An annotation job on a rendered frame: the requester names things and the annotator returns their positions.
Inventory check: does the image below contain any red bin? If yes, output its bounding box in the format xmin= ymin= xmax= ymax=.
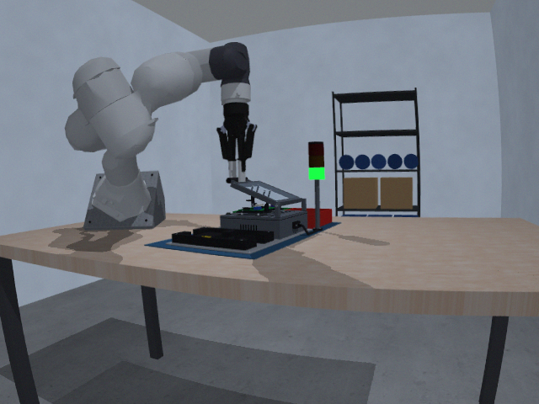
xmin=288 ymin=208 xmax=332 ymax=229

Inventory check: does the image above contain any green circuit board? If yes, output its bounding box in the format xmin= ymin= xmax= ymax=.
xmin=243 ymin=204 xmax=275 ymax=211

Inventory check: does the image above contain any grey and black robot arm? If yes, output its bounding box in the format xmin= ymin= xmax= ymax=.
xmin=65 ymin=42 xmax=251 ymax=222

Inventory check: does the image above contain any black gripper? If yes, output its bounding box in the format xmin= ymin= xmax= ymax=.
xmin=216 ymin=103 xmax=257 ymax=182

